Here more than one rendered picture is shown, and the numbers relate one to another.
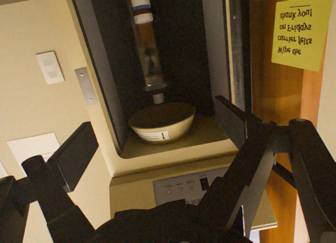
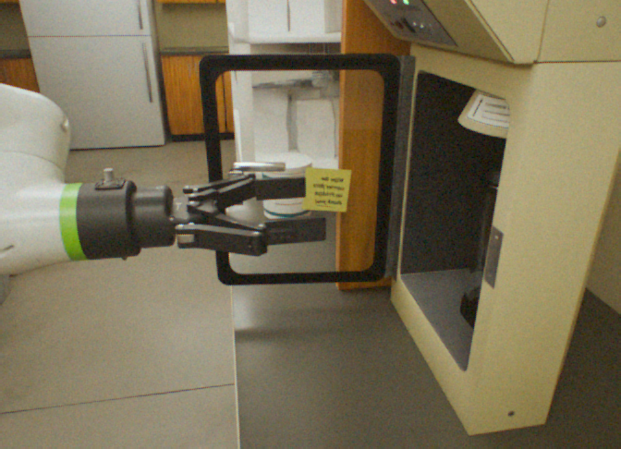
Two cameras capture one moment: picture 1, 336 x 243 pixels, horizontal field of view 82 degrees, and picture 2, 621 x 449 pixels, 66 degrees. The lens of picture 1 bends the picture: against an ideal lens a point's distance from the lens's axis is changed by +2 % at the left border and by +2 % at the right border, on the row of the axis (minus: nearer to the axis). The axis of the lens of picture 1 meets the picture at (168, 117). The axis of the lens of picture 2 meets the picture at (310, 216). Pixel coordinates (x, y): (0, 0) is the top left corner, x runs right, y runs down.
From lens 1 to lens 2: 0.66 m
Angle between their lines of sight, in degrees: 90
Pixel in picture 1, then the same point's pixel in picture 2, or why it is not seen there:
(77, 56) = (485, 297)
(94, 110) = (501, 218)
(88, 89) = (492, 252)
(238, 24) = (399, 203)
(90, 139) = (310, 227)
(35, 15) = not seen: outside the picture
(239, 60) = (402, 168)
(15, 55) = not seen: outside the picture
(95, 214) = not seen: outside the picture
